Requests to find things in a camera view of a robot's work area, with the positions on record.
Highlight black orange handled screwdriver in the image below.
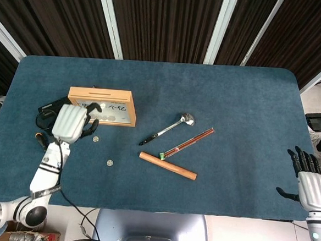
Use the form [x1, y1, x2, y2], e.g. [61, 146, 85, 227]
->
[34, 132, 51, 150]

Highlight grey-blue robot torso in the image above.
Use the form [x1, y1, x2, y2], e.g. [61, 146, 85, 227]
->
[90, 206, 212, 241]

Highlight cardboard box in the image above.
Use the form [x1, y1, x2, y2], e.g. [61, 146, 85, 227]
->
[0, 226, 62, 241]

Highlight steel ladle black handle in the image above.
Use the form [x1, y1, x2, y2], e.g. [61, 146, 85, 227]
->
[139, 109, 197, 150]

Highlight black mesh pen cup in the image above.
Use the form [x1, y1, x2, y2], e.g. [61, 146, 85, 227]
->
[34, 108, 59, 133]

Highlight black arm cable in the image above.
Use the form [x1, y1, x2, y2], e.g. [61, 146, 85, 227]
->
[49, 142, 126, 241]

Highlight red chopsticks in plastic sleeve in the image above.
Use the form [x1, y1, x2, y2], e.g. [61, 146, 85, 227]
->
[158, 123, 215, 164]

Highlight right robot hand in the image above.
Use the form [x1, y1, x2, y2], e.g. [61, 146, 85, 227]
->
[274, 144, 321, 213]

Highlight grey floor cable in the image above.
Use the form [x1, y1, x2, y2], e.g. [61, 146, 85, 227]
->
[79, 207, 98, 240]

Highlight black flat rectangular box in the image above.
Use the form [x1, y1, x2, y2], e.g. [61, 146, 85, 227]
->
[37, 94, 69, 114]

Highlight plain white sneaker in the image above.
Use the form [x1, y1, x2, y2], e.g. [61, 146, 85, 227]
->
[307, 127, 321, 154]

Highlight wooden coin bank box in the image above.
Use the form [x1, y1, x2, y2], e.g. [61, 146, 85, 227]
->
[65, 85, 139, 128]

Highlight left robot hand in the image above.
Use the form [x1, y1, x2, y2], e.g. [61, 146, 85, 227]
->
[50, 98, 102, 146]

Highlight wooden rolling pin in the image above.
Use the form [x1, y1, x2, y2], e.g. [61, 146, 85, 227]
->
[137, 151, 199, 182]

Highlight black equipment case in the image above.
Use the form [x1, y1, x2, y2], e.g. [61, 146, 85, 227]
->
[304, 110, 321, 131]

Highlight blue table cloth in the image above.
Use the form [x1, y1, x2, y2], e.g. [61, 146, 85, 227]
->
[0, 48, 321, 225]

